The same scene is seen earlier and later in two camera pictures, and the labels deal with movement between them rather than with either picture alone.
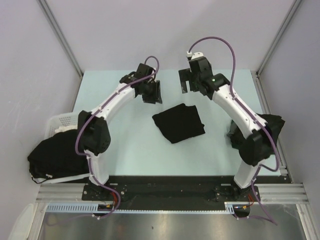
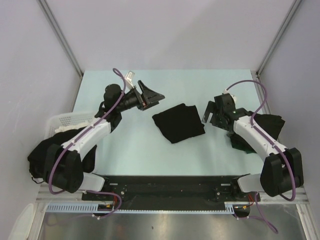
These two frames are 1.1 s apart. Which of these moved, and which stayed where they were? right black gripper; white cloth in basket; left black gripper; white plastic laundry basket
Moved: right black gripper; left black gripper
Stayed: white cloth in basket; white plastic laundry basket
